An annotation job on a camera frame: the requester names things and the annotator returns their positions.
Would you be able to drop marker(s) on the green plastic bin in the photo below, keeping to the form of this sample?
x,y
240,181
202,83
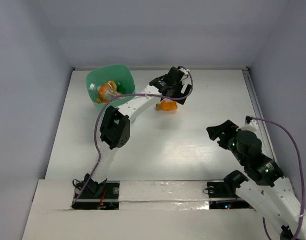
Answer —
x,y
117,72

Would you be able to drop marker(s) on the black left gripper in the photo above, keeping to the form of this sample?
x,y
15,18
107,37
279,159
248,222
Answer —
x,y
173,92

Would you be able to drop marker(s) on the green plastic bottle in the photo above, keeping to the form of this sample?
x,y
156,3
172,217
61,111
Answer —
x,y
121,88

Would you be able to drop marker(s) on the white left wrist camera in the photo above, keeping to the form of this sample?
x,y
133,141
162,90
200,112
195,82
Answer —
x,y
185,70

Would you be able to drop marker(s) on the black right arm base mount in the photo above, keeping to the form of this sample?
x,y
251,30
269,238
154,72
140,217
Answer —
x,y
220,198

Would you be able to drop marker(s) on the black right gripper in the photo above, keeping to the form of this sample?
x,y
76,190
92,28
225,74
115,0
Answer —
x,y
227,127

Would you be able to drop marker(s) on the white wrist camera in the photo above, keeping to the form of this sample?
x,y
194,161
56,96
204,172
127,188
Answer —
x,y
250,124
185,70

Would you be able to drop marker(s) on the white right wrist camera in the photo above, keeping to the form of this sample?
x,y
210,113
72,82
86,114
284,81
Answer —
x,y
250,124

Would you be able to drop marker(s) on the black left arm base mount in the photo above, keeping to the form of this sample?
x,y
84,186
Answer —
x,y
107,200

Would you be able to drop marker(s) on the orange juice bottle barcode label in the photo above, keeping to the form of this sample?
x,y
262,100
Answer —
x,y
166,105

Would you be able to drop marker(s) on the orange label clear tea bottle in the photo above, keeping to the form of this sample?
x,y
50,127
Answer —
x,y
105,91

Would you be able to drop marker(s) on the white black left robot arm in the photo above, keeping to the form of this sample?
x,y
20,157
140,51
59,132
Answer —
x,y
112,127

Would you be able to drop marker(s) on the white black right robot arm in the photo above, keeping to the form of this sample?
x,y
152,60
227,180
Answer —
x,y
262,183

